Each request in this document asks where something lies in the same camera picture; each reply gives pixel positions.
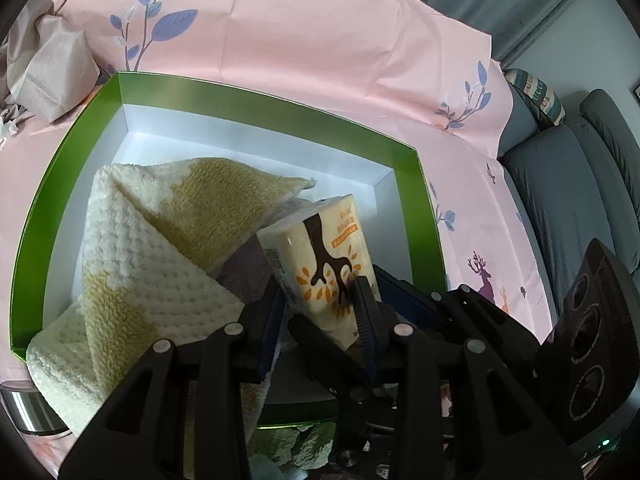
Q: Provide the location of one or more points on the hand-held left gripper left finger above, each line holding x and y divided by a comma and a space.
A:
275, 345

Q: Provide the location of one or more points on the purple towel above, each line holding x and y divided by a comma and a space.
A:
245, 270

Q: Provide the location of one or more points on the yellow tree print tissue pack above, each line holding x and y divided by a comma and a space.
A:
310, 250

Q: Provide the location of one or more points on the grey sofa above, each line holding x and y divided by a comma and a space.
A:
550, 185

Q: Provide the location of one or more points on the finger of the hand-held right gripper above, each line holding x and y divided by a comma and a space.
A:
405, 295
325, 355

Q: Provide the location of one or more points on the crumpled beige cloth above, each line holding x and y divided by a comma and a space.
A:
50, 60

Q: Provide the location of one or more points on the patterned cushion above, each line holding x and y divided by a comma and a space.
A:
540, 95

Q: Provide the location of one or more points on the pink deer print tablecloth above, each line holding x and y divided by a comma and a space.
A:
300, 20

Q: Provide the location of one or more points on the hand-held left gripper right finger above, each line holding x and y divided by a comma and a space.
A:
368, 345

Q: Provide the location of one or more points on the green cardboard box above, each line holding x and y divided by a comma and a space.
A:
250, 130

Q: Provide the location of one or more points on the glass bottle metal cap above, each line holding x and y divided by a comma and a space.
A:
25, 405

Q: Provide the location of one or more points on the yellow and white towel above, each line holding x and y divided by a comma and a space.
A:
150, 280

